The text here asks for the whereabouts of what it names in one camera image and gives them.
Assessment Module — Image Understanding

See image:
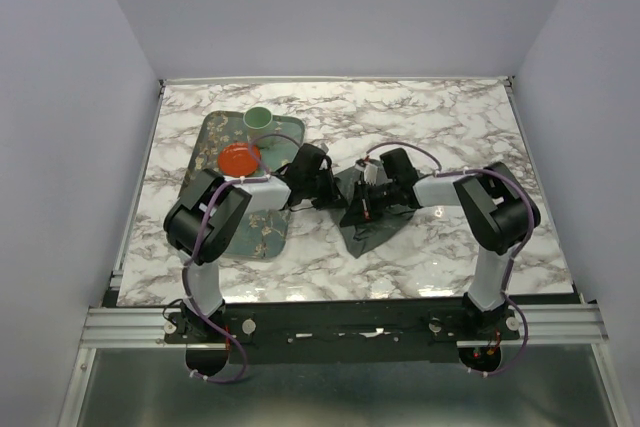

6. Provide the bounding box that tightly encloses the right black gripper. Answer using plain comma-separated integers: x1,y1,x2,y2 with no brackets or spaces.
342,179,400,227

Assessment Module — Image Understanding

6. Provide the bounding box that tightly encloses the grey cloth napkin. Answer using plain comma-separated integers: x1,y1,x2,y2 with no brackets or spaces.
330,167,415,258

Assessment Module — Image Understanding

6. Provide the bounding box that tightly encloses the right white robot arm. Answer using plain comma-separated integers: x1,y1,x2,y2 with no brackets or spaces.
340,148,540,339

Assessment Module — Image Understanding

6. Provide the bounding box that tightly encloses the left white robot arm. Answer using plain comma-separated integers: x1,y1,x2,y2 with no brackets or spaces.
163,143,343,342

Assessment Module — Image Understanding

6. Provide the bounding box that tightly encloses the green floral tray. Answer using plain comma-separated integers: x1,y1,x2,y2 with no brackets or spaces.
179,110,306,261

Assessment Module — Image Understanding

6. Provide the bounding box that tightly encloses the red saucer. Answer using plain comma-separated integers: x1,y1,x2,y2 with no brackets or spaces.
217,142,261,177

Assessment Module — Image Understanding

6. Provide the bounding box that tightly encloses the pale green cup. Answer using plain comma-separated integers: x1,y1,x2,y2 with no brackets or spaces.
243,106,275,148

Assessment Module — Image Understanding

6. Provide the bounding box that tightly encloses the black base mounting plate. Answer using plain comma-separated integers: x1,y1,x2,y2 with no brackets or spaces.
164,297,520,365

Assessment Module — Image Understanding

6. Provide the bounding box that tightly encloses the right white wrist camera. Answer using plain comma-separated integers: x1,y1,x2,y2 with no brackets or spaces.
355,157,379,185

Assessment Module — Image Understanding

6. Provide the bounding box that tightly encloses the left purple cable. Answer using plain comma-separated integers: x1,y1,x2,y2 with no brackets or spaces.
180,134,296,384

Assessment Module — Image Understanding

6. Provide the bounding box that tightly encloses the purple cable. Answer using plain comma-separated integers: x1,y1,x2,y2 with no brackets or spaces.
367,141,534,378
180,134,296,384

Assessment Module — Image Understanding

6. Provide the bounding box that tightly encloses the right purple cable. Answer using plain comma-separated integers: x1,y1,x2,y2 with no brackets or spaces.
367,141,534,378

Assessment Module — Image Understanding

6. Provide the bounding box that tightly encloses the aluminium frame rail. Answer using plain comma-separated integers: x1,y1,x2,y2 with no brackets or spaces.
82,305,189,348

